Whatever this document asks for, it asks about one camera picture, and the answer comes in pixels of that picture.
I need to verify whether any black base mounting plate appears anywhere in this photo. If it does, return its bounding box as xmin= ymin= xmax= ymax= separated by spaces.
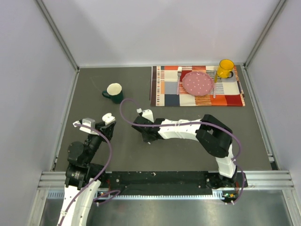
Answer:
xmin=100 ymin=171 xmax=248 ymax=196

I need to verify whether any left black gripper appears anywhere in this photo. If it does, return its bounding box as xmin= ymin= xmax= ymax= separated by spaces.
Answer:
xmin=84 ymin=119 xmax=116 ymax=163

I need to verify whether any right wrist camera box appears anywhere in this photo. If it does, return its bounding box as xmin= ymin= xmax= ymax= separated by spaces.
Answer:
xmin=136 ymin=108 xmax=154 ymax=122

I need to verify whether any yellow mug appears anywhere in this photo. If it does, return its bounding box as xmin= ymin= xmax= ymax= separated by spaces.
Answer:
xmin=216 ymin=59 xmax=235 ymax=79

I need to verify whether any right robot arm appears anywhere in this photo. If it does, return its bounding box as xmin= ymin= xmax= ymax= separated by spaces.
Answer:
xmin=131 ymin=114 xmax=242 ymax=188

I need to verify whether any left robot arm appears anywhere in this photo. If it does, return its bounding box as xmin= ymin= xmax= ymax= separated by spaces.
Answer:
xmin=57 ymin=114 xmax=116 ymax=226

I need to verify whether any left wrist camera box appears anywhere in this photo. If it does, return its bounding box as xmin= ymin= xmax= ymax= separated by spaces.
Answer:
xmin=72 ymin=118 xmax=98 ymax=135

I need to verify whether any small white earbud case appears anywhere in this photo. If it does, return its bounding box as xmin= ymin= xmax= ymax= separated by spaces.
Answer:
xmin=102 ymin=113 xmax=116 ymax=125

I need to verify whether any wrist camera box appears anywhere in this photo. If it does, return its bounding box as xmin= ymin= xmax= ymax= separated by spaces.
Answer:
xmin=72 ymin=118 xmax=98 ymax=135
xmin=136 ymin=108 xmax=154 ymax=122

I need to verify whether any pink handled fork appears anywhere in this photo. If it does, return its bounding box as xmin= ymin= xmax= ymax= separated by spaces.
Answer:
xmin=176 ymin=66 xmax=182 ymax=95

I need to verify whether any colourful patchwork placemat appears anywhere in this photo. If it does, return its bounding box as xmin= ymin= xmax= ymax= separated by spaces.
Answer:
xmin=150 ymin=65 xmax=245 ymax=106

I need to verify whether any pink polka dot plate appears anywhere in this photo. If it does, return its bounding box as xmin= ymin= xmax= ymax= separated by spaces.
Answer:
xmin=182 ymin=71 xmax=214 ymax=97

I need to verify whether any grey slotted cable duct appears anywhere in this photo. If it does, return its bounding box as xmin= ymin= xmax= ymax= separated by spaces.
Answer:
xmin=47 ymin=189 xmax=228 ymax=200

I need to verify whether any dark green mug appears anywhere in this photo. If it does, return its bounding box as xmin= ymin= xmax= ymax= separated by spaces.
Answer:
xmin=102 ymin=83 xmax=124 ymax=104

